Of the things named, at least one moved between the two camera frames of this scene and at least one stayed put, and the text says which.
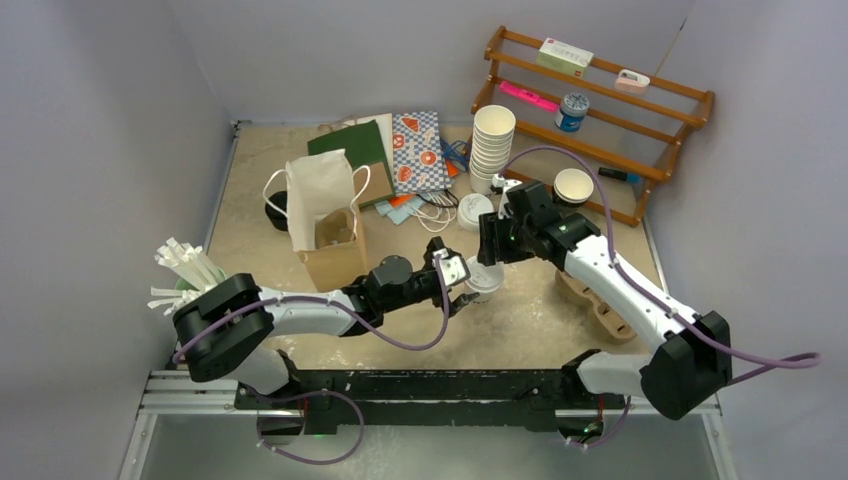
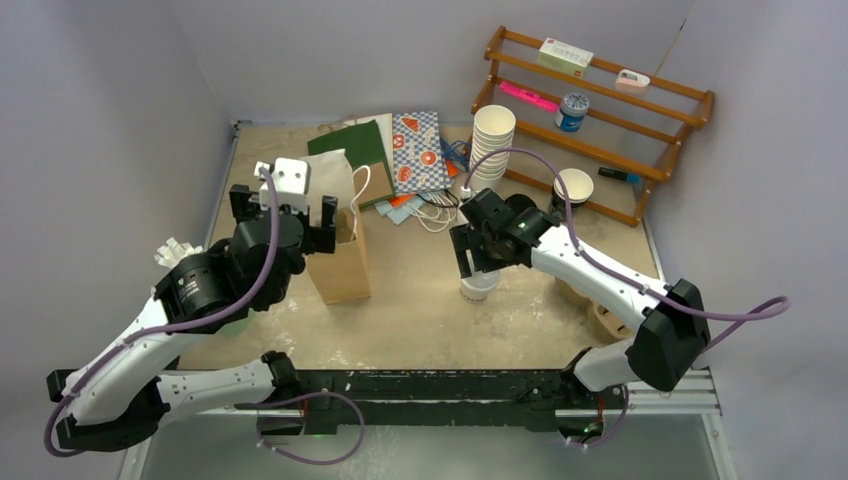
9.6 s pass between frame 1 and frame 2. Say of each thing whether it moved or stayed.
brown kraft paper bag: stayed
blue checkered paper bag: stayed
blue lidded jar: stayed
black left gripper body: moved
